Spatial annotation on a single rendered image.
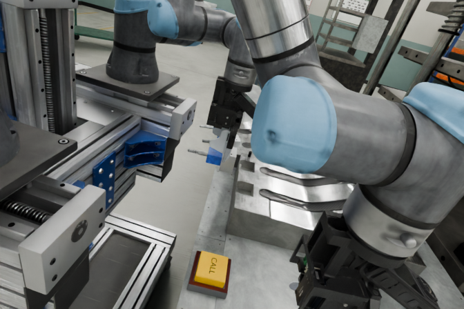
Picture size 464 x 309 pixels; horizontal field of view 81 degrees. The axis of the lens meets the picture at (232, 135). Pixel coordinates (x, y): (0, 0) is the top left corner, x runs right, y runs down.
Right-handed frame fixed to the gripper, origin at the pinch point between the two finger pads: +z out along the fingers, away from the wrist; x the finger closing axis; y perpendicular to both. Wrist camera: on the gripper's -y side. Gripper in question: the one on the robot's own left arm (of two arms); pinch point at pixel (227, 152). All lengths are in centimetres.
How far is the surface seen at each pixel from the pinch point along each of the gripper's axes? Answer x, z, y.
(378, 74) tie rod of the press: -110, -15, -86
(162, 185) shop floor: -91, 95, 32
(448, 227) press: -12, 16, -85
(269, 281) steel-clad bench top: 24.3, 14.9, -14.8
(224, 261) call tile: 24.5, 11.3, -3.6
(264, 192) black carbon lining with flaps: 5.2, 6.4, -12.0
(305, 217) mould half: 10.9, 6.7, -22.6
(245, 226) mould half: 13.9, 11.0, -8.1
